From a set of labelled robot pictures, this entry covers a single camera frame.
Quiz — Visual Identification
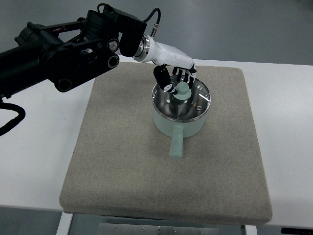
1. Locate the glass lid with green knob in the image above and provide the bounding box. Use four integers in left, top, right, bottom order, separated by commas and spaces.
152, 79, 211, 122

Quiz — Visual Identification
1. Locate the beige square mat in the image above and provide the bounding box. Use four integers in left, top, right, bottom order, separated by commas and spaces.
59, 63, 272, 225

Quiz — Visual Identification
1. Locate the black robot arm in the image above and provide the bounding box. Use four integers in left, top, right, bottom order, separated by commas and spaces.
0, 3, 147, 98

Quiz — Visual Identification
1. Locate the mint green pot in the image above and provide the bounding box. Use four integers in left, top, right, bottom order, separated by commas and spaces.
153, 108, 208, 159

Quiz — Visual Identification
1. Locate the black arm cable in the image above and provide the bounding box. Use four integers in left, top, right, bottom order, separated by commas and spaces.
0, 102, 26, 137

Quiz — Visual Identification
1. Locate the metal plate under table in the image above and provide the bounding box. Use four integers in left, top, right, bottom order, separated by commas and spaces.
97, 223, 221, 235

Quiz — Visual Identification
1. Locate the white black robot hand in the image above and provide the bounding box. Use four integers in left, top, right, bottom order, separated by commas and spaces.
133, 35, 197, 95

